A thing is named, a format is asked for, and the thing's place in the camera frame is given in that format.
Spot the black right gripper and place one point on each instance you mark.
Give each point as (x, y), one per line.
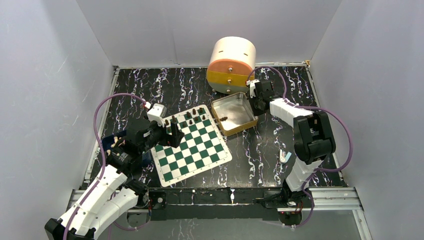
(256, 112)

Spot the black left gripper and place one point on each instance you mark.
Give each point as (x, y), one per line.
(176, 136)

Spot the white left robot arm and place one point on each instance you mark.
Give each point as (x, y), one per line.
(112, 193)

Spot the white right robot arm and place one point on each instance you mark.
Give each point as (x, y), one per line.
(313, 139)

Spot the green white chess board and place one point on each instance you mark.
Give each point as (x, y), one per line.
(202, 148)

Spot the blue tin tray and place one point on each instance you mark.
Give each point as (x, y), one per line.
(126, 152)

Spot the small white blue tag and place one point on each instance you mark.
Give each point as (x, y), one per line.
(284, 156)

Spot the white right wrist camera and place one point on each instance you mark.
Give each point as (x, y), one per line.
(251, 84)

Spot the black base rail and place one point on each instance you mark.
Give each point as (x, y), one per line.
(264, 203)

